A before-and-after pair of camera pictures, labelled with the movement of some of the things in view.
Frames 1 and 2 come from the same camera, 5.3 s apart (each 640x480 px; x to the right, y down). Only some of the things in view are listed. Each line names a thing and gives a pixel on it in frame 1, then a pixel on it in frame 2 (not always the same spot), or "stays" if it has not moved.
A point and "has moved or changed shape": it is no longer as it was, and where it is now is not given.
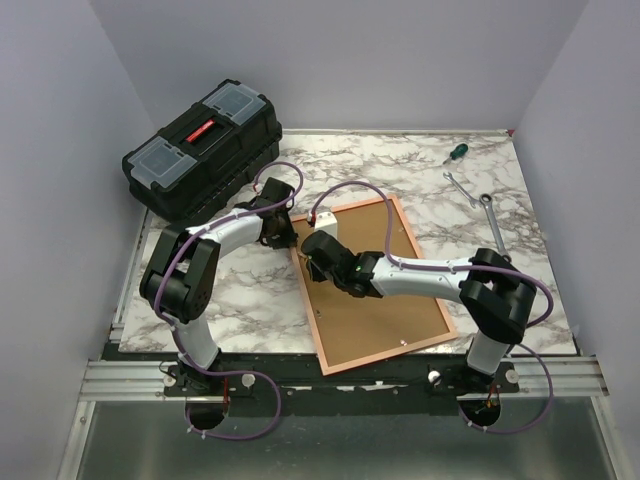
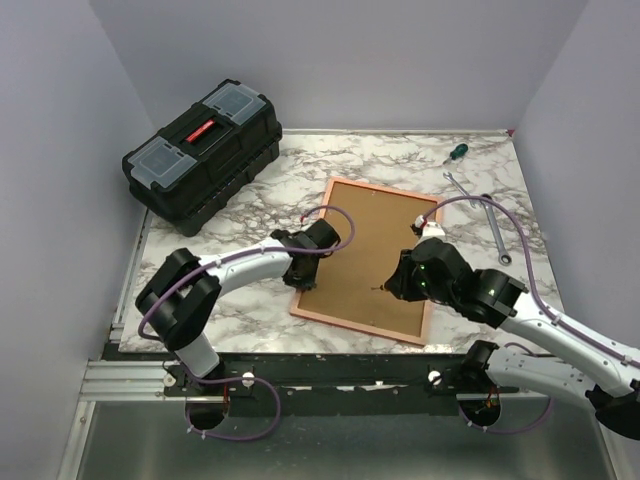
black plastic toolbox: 206,159 stays
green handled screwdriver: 459,150 stays
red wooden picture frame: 359,331 has moved or changed shape
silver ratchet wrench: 486,199 stays
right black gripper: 315,275 -> 400,284
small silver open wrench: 473,202 stays
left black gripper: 289,240 -> 304,284
